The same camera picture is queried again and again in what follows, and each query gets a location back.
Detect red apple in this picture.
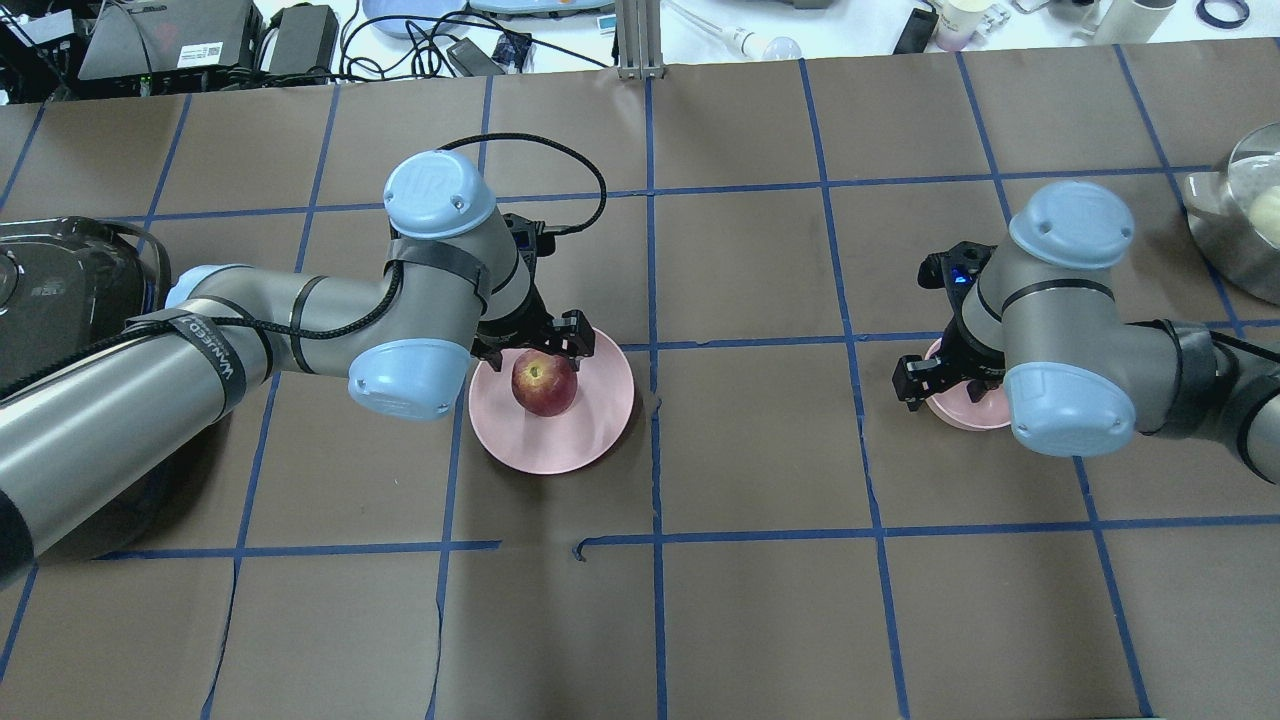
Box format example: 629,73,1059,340
509,350,579,418

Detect steel steamer pot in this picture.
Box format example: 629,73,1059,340
1181,122,1279,305

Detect pink bowl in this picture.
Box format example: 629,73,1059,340
925,369,1012,432

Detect white steamed bun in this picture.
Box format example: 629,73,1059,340
1245,184,1280,249

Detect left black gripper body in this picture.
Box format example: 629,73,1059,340
470,290,549,357

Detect pink plate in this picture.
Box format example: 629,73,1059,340
467,329,636,475

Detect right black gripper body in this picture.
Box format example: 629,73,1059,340
934,300,1006,386

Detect aluminium frame post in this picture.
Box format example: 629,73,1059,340
614,0,666,79

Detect light blue plate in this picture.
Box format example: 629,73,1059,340
361,0,468,38

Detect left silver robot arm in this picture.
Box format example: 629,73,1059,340
1,143,596,585

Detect dark grey rice cooker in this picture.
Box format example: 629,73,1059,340
1,217,172,395

